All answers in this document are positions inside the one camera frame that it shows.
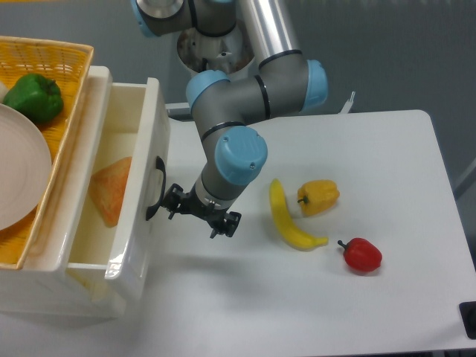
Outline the orange triangular bread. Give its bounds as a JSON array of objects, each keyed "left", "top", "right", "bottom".
[{"left": 89, "top": 156, "right": 132, "bottom": 227}]

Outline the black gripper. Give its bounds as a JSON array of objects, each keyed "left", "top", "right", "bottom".
[{"left": 161, "top": 183, "right": 242, "bottom": 239}]

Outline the white top drawer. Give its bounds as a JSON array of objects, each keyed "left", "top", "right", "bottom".
[{"left": 67, "top": 78, "right": 170, "bottom": 303}]

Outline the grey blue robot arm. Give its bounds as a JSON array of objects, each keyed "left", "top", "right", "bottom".
[{"left": 131, "top": 1, "right": 328, "bottom": 236}]

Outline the yellow banana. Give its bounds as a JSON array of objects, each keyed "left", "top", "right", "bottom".
[{"left": 268, "top": 178, "right": 329, "bottom": 251}]

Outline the red bell pepper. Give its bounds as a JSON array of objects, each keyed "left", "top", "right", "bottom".
[{"left": 337, "top": 237, "right": 382, "bottom": 273}]

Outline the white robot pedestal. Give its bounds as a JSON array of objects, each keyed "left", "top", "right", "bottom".
[{"left": 177, "top": 22, "right": 254, "bottom": 80}]

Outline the beige round plate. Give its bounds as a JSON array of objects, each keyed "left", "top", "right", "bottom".
[{"left": 1, "top": 105, "right": 52, "bottom": 229}]

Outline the yellow woven basket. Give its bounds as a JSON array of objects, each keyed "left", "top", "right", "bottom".
[{"left": 1, "top": 36, "right": 94, "bottom": 270}]

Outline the white drawer cabinet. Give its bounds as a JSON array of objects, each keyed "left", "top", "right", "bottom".
[{"left": 0, "top": 65, "right": 126, "bottom": 319}]

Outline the black device at edge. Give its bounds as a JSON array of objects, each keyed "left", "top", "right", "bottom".
[{"left": 459, "top": 301, "right": 476, "bottom": 340}]

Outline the green bell pepper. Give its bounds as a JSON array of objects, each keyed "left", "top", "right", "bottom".
[{"left": 3, "top": 74, "right": 64, "bottom": 124}]

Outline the white object in basket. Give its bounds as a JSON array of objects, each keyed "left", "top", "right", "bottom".
[{"left": 0, "top": 82, "right": 9, "bottom": 103}]

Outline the yellow bell pepper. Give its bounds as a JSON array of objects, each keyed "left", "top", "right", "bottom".
[{"left": 297, "top": 179, "right": 340, "bottom": 216}]

